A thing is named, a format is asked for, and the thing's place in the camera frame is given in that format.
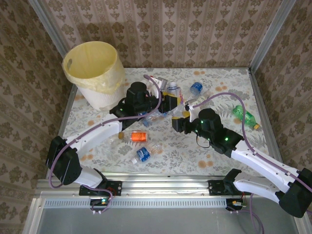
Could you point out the clear bottle pale blue label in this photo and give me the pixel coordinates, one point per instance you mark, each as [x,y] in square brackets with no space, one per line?
[174,90]

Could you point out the clear bottle colourful label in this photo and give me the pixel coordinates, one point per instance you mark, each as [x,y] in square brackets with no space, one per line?
[152,120]

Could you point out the short bottle blue label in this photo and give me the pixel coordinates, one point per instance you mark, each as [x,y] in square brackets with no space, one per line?
[196,88]

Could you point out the clear bottle green white label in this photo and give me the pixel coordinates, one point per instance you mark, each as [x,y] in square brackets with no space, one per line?
[206,93]

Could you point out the orange label bottle brown cap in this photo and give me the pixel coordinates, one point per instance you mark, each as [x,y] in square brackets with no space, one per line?
[140,137]

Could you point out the green bottle yellow cap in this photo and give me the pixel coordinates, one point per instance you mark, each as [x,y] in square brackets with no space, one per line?
[249,119]

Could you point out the blue label bottle white cap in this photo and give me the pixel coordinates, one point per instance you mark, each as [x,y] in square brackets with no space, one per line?
[143,154]

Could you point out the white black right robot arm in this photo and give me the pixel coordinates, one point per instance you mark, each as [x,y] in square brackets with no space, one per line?
[263,161]

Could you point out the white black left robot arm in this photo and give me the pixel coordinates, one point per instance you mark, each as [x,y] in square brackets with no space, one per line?
[97,136]

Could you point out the white plastic waste bin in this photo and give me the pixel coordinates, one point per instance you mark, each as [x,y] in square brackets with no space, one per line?
[102,100]

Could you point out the yellow plastic bin liner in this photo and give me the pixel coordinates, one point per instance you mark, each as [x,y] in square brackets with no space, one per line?
[97,61]

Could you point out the black controller box orange plug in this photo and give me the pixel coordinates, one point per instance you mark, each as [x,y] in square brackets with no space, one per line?
[231,206]

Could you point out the grey metal platform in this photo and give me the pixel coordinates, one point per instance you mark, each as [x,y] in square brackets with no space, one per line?
[158,221]

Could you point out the black controller box green light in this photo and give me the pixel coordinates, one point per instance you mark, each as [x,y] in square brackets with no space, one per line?
[97,202]

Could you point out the aluminium table side rail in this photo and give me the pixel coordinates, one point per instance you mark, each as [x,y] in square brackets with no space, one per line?
[267,122]
[67,109]

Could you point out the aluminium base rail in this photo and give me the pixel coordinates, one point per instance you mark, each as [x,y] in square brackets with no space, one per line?
[165,186]

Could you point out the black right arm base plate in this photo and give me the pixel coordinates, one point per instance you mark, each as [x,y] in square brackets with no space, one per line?
[214,187]

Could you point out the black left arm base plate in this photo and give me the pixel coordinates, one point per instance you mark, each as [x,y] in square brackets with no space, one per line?
[114,189]

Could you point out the aluminium frame post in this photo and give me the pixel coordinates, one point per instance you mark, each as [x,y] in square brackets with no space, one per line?
[40,14]
[278,24]

